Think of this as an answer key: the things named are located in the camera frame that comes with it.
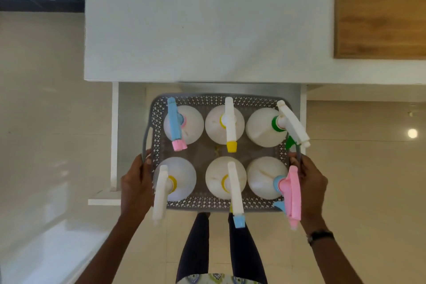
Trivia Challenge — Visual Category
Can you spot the yellow nozzle spray bottle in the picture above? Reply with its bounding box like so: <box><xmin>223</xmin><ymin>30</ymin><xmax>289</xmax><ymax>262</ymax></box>
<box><xmin>205</xmin><ymin>97</ymin><xmax>246</xmax><ymax>153</ymax></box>

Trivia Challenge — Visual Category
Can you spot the all-white trigger spray bottle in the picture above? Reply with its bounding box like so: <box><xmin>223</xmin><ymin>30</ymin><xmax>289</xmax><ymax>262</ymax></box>
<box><xmin>152</xmin><ymin>157</ymin><xmax>197</xmax><ymax>225</ymax></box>

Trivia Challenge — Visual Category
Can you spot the person's right hand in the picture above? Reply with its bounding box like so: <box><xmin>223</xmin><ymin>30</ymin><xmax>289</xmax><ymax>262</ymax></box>
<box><xmin>288</xmin><ymin>152</ymin><xmax>329</xmax><ymax>228</ymax></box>

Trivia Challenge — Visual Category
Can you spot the green collar spray bottle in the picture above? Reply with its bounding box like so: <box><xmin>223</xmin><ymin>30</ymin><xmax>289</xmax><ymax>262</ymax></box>
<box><xmin>246</xmin><ymin>100</ymin><xmax>311</xmax><ymax>149</ymax></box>

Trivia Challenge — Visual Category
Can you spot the blue pink trigger spray bottle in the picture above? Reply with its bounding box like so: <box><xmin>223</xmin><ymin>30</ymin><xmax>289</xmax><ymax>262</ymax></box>
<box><xmin>163</xmin><ymin>97</ymin><xmax>205</xmax><ymax>152</ymax></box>

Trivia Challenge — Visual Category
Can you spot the black wrist watch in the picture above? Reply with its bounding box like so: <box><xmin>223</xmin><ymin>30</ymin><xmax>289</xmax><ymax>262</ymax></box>
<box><xmin>306</xmin><ymin>230</ymin><xmax>335</xmax><ymax>246</ymax></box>

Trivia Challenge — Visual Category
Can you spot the white cabinet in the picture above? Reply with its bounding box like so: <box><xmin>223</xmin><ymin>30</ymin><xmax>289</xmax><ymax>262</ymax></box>
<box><xmin>84</xmin><ymin>0</ymin><xmax>426</xmax><ymax>206</ymax></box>

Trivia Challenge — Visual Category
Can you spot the person's left forearm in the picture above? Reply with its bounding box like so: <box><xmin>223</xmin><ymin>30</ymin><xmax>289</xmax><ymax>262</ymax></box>
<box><xmin>75</xmin><ymin>212</ymin><xmax>148</xmax><ymax>284</ymax></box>

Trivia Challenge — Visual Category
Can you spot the person's leg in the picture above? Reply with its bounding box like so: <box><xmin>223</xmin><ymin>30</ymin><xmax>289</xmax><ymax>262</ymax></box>
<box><xmin>228</xmin><ymin>213</ymin><xmax>268</xmax><ymax>284</ymax></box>
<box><xmin>175</xmin><ymin>212</ymin><xmax>211</xmax><ymax>284</ymax></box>

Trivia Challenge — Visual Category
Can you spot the grey perforated plastic basket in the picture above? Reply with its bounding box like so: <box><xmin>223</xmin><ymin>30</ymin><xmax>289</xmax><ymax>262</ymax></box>
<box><xmin>142</xmin><ymin>93</ymin><xmax>302</xmax><ymax>213</ymax></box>

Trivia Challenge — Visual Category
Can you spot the person's right leg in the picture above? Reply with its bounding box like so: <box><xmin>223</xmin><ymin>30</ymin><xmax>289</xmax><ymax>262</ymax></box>
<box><xmin>228</xmin><ymin>213</ymin><xmax>268</xmax><ymax>284</ymax></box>

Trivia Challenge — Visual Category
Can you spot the person's right forearm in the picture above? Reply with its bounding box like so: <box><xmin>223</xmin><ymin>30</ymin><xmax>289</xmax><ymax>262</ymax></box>
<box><xmin>300</xmin><ymin>217</ymin><xmax>364</xmax><ymax>284</ymax></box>

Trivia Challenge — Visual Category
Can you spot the person's left hand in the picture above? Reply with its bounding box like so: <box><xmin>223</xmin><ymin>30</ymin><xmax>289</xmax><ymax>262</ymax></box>
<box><xmin>120</xmin><ymin>150</ymin><xmax>156</xmax><ymax>225</ymax></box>

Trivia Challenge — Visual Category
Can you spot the blue nozzle spray bottle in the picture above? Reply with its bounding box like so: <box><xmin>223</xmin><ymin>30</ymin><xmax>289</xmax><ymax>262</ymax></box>
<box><xmin>205</xmin><ymin>156</ymin><xmax>248</xmax><ymax>230</ymax></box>

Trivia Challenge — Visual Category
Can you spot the person's left leg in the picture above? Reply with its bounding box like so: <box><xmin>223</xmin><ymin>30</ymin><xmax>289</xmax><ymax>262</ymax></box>
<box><xmin>175</xmin><ymin>212</ymin><xmax>211</xmax><ymax>284</ymax></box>

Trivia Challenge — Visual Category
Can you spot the brown wooden panel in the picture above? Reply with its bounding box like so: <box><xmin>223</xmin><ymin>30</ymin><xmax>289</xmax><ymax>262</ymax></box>
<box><xmin>334</xmin><ymin>0</ymin><xmax>426</xmax><ymax>60</ymax></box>

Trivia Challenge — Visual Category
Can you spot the patterned shirt hem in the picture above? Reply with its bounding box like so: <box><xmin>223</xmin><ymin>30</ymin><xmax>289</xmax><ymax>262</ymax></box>
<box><xmin>176</xmin><ymin>273</ymin><xmax>261</xmax><ymax>284</ymax></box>

